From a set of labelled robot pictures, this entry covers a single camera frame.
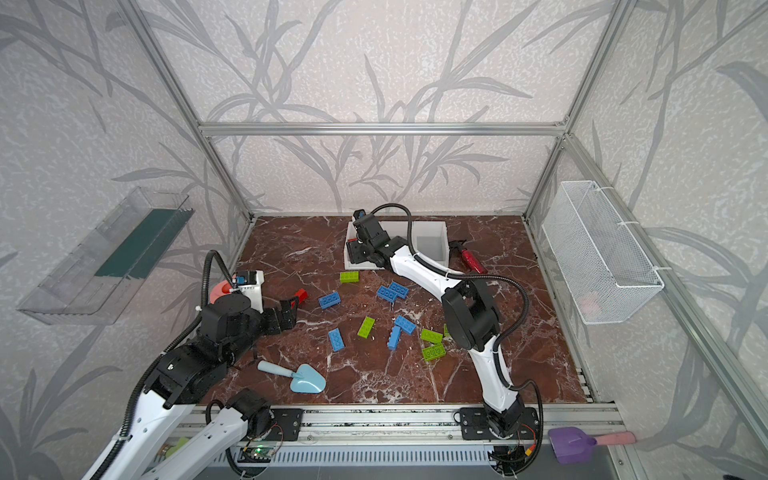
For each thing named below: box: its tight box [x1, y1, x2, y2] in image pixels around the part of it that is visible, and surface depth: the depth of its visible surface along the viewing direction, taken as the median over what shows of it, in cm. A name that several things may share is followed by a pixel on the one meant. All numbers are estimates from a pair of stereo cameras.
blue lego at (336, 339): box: [328, 328, 345, 352], surface depth 90 cm
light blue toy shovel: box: [257, 360, 326, 393], surface depth 82 cm
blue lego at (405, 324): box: [394, 315, 417, 333], surface depth 91 cm
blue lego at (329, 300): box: [318, 292, 341, 310], surface depth 97 cm
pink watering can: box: [209, 280, 232, 304], surface depth 88 cm
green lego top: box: [339, 271, 359, 283], surface depth 103 cm
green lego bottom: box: [422, 343, 447, 362], surface depth 86 cm
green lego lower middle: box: [420, 329, 443, 344], surface depth 91 cm
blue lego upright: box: [387, 326, 401, 351], surface depth 88 cm
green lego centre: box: [357, 316, 375, 339], surface depth 93 cm
